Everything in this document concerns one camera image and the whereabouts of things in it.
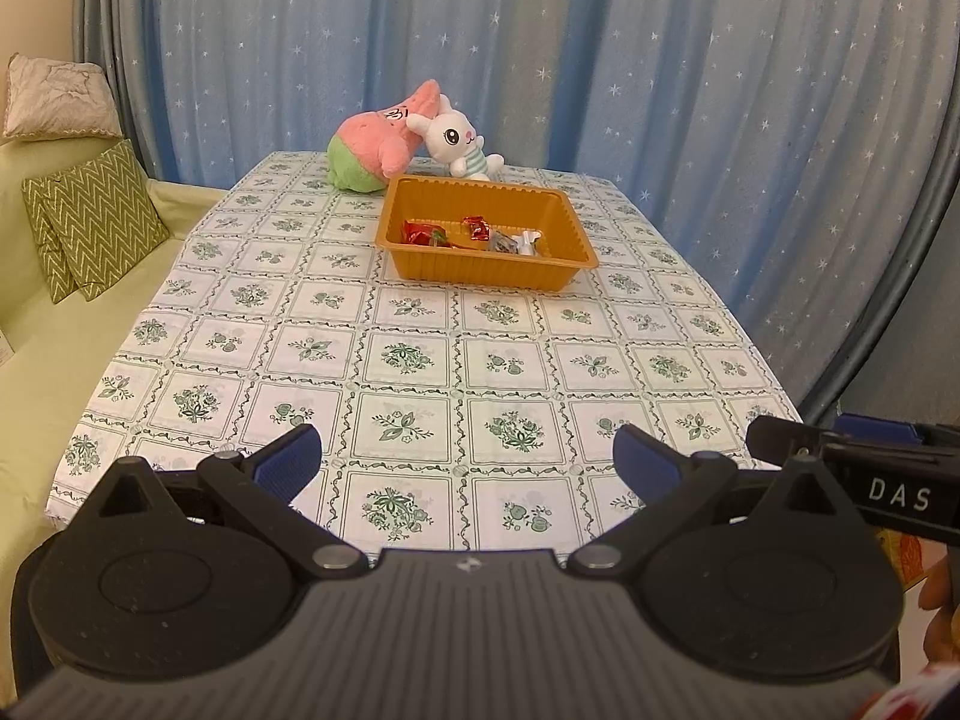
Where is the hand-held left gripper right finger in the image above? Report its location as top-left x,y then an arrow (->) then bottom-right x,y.
559,424 -> 863,582

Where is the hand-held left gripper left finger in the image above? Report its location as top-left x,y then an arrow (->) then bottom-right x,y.
64,422 -> 372,582

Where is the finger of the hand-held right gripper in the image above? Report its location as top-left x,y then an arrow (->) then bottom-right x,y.
746,415 -> 839,467
835,412 -> 960,452

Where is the orange plastic tray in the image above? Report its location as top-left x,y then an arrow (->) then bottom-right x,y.
375,174 -> 599,292

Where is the person's right hand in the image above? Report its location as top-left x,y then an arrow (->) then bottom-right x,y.
919,549 -> 960,662

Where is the grey curtain panel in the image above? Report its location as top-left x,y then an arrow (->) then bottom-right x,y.
795,75 -> 960,432
73,0 -> 162,181

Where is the green floral printed tablecloth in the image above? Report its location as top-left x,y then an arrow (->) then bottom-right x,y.
43,151 -> 805,550

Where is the light green sofa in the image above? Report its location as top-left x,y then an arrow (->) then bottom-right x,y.
0,139 -> 245,691

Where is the green zigzag pillow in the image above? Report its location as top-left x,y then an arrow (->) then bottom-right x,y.
21,176 -> 77,306
43,140 -> 172,303

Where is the pink starfish plush toy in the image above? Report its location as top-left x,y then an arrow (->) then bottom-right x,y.
326,79 -> 443,193

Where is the white bunny plush toy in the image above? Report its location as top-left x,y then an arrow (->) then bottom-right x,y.
405,94 -> 506,182

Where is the blue star curtain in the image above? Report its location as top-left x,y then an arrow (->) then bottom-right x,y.
135,0 -> 960,331

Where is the beige embroidered pillow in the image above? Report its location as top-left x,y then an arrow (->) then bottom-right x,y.
2,54 -> 125,142

